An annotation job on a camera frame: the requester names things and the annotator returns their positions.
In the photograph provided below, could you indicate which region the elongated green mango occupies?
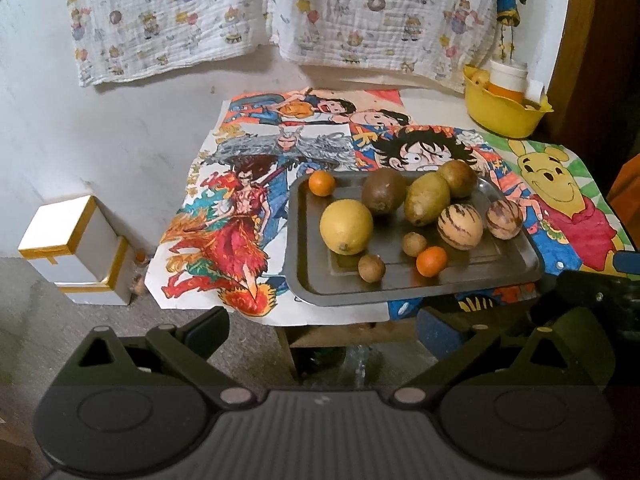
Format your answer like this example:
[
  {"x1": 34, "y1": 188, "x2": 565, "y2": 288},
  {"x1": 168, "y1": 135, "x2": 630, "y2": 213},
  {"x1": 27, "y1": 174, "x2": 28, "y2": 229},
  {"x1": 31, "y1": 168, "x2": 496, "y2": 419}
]
[{"x1": 404, "y1": 171, "x2": 452, "y2": 227}]

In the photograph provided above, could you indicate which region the white and orange cup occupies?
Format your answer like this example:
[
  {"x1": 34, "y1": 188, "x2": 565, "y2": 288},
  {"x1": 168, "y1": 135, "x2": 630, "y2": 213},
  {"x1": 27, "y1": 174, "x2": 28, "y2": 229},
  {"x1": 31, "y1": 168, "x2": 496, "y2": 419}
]
[{"x1": 487, "y1": 59, "x2": 529, "y2": 101}]

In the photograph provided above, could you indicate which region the large striped pepino melon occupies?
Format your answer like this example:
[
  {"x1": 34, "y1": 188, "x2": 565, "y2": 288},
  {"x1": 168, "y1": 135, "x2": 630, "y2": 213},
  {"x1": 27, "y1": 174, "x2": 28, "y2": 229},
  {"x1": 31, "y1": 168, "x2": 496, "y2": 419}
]
[{"x1": 437, "y1": 203, "x2": 484, "y2": 251}]

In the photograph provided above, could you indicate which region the yellow lemon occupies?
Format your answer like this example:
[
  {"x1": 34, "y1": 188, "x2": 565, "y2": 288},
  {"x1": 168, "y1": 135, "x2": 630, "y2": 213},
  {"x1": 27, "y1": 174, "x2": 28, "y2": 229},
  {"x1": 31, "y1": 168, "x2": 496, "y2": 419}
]
[{"x1": 319, "y1": 199, "x2": 375, "y2": 256}]

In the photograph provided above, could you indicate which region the metal tray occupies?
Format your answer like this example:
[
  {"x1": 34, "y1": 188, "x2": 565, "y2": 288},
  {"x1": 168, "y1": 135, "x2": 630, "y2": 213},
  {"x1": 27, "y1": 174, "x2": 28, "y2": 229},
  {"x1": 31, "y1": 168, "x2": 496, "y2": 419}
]
[{"x1": 283, "y1": 167, "x2": 546, "y2": 307}]

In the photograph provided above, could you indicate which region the small brown longan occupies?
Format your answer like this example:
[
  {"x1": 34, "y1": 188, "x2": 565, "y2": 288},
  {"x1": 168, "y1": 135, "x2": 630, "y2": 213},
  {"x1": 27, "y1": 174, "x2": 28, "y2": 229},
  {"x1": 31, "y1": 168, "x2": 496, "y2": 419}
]
[
  {"x1": 358, "y1": 253, "x2": 387, "y2": 282},
  {"x1": 403, "y1": 231, "x2": 428, "y2": 257}
]

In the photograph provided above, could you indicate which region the white box with yellow tape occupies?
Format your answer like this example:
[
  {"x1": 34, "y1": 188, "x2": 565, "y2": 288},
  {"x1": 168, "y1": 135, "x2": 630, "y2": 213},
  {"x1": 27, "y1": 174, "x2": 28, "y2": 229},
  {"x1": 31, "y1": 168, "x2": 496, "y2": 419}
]
[
  {"x1": 18, "y1": 195, "x2": 114, "y2": 285},
  {"x1": 54, "y1": 236, "x2": 134, "y2": 307}
]

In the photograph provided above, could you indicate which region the colourful anime poster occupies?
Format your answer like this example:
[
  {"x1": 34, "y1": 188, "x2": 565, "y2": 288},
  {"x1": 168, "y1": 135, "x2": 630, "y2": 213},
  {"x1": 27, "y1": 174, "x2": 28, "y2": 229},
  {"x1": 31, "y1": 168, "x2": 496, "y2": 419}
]
[{"x1": 160, "y1": 87, "x2": 543, "y2": 328}]

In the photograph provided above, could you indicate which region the wooden table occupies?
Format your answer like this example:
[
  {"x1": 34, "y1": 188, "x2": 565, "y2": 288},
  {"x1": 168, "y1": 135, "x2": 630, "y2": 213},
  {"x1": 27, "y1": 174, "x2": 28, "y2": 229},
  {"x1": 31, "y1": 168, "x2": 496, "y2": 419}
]
[{"x1": 276, "y1": 317, "x2": 431, "y2": 381}]

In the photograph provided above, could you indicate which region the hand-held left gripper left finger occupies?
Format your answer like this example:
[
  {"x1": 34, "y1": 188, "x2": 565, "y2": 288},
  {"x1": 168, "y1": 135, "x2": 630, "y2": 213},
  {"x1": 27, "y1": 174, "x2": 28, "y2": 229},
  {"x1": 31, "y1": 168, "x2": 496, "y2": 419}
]
[{"x1": 75, "y1": 306, "x2": 255, "y2": 407}]

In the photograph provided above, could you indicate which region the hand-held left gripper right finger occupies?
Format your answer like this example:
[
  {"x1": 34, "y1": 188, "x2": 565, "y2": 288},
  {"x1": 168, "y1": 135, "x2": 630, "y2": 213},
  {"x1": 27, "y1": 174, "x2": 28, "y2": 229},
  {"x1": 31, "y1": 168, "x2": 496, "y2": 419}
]
[{"x1": 392, "y1": 306, "x2": 576, "y2": 407}]

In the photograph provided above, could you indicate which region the brown wooden cabinet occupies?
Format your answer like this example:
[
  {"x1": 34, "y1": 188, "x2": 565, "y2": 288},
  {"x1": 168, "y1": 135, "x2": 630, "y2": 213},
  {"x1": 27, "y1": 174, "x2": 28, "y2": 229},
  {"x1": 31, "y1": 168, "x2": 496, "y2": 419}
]
[{"x1": 546, "y1": 0, "x2": 640, "y2": 186}]

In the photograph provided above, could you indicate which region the small orange kumquat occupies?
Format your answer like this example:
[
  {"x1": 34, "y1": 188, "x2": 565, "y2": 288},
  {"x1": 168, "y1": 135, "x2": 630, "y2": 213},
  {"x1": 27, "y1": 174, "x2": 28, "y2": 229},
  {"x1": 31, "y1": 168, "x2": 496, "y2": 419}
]
[
  {"x1": 307, "y1": 170, "x2": 336, "y2": 197},
  {"x1": 416, "y1": 246, "x2": 449, "y2": 278}
]

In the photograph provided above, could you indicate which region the small striped pepino melon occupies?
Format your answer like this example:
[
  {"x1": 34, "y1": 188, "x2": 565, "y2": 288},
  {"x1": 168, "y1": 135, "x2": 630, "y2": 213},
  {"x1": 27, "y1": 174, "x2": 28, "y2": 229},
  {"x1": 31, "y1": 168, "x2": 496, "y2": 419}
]
[{"x1": 486, "y1": 199, "x2": 524, "y2": 239}]

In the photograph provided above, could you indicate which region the yellow plastic bowl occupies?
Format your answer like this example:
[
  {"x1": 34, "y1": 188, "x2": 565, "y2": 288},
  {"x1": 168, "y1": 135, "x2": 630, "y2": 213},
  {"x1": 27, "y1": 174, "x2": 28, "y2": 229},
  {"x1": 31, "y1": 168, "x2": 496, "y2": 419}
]
[{"x1": 462, "y1": 64, "x2": 554, "y2": 139}]

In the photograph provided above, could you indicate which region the round green-brown fruit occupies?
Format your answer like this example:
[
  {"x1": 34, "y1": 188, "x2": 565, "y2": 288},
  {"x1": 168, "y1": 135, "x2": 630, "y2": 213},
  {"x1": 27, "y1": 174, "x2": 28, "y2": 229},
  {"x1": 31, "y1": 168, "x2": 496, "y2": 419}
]
[{"x1": 438, "y1": 159, "x2": 477, "y2": 198}]

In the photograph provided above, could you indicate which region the printed white muslin blanket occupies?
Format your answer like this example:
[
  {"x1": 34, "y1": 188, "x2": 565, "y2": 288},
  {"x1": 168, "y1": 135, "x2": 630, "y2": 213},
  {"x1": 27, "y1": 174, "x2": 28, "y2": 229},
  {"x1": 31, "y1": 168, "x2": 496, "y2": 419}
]
[
  {"x1": 64, "y1": 0, "x2": 275, "y2": 89},
  {"x1": 264, "y1": 0, "x2": 498, "y2": 94}
]

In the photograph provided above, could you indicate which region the brown kiwi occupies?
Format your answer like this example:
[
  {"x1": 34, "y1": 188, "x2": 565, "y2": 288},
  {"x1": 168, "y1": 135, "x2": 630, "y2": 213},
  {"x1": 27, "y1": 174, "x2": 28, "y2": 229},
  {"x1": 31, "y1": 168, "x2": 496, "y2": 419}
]
[{"x1": 361, "y1": 167, "x2": 407, "y2": 217}]

